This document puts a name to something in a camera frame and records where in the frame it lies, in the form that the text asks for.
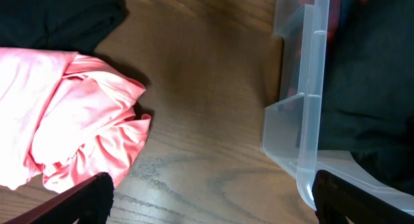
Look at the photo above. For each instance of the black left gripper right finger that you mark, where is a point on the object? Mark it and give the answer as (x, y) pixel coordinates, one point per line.
(340, 202)

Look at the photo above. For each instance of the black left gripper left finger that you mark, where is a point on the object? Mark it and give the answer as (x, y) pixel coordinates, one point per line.
(88, 202)

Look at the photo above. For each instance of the clear plastic storage container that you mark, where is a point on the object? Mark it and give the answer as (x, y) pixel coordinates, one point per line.
(291, 126)

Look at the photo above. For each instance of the pink garment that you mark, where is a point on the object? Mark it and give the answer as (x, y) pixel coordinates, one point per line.
(66, 116)

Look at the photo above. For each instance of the large black garment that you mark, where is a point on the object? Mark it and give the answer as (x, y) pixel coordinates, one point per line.
(367, 106)

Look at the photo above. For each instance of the small black cloth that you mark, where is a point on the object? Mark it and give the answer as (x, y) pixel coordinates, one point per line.
(69, 25)

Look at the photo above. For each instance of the red plaid flannel shirt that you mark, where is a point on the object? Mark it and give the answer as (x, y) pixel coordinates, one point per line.
(289, 24)

